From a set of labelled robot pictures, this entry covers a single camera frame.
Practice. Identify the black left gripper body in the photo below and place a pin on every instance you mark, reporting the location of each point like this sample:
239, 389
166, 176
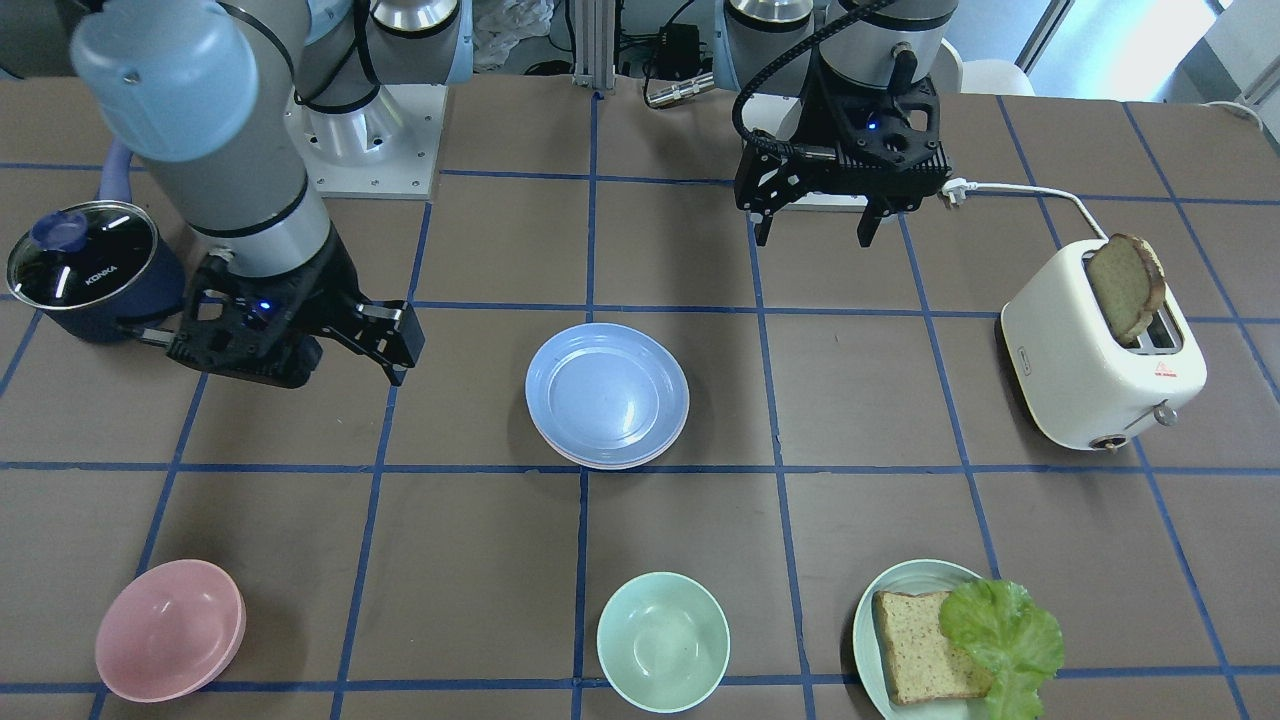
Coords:
762, 190

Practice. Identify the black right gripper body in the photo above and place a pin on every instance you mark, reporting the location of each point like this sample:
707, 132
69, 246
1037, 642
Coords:
327, 283

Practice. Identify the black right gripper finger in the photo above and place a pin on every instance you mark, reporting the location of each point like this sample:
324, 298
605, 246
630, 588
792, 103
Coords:
388, 332

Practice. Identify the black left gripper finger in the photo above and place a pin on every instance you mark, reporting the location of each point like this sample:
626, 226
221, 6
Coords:
872, 218
762, 218

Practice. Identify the blue plate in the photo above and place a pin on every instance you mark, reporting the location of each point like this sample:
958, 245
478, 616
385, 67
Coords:
605, 369

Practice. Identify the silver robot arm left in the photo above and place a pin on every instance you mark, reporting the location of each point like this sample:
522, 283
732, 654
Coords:
766, 47

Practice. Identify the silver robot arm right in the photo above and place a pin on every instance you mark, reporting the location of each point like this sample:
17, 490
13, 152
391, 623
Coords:
197, 91

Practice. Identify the white chair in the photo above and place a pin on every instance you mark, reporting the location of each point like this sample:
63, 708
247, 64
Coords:
953, 75

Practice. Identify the blue pot with lid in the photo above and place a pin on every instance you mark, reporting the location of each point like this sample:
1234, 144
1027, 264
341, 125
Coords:
99, 269

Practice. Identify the toast in toaster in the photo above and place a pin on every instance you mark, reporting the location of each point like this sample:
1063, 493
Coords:
1128, 282

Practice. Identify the white toaster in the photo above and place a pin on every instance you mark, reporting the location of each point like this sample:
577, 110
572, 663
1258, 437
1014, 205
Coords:
1082, 389

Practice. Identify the pink bowl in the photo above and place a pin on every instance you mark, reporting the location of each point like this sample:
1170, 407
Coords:
170, 632

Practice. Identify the green plate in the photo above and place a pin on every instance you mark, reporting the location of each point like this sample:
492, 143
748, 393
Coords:
918, 576

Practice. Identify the green bowl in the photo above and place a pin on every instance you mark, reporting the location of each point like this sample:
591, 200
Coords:
664, 642

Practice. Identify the bread slice on plate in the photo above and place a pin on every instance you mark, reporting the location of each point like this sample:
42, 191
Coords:
922, 664

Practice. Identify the lettuce leaf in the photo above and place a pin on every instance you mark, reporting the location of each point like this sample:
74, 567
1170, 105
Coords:
1000, 627

